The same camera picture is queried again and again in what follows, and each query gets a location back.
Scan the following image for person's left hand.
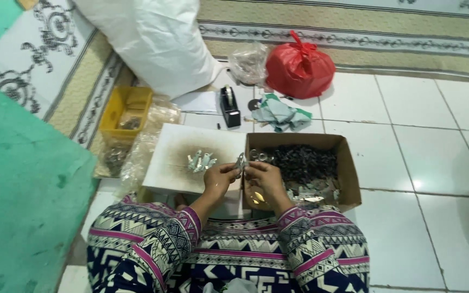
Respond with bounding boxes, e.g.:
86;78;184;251
203;162;242;201

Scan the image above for person's right hand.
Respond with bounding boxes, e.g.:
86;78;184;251
243;161;287;204

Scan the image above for small silver metal clip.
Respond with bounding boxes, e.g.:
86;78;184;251
235;152;247;178

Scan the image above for metal key rings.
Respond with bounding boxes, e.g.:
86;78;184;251
249;148;275;163

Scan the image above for pile of assembled silver clips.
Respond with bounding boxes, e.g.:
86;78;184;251
187;149;218;173

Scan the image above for white stained board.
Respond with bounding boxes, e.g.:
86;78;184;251
142;123;247;195

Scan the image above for brown cardboard box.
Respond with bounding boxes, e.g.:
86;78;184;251
243;132;362;212

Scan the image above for heap of dark small parts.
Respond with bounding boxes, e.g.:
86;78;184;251
268;144;338;184

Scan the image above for black tape dispenser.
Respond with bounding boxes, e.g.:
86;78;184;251
219;85;242;128

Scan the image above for heap of silver metal pieces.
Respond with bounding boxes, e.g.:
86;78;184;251
284;177;341;204

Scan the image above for green and grey cloth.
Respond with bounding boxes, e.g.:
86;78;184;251
252;93;313;133

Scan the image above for white paper sheet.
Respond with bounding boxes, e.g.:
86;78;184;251
172;90;221;114

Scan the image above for person's patterned garment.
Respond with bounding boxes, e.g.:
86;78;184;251
86;194;370;293

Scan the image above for clear plastic bag of parts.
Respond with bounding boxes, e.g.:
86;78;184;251
94;97;182;195

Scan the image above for clear knotted plastic bag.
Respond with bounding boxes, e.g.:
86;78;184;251
228;42;269;86

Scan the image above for red plastic bag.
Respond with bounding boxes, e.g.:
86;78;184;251
265;30;336;100

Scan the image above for yellow plastic tray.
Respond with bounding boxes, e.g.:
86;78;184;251
99;86;154;142

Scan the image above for large white sack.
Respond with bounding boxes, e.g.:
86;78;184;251
72;0;224;99

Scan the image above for patterned beige carpet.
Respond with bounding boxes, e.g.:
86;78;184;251
0;0;469;155

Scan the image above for green mat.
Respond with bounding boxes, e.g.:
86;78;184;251
0;0;100;293

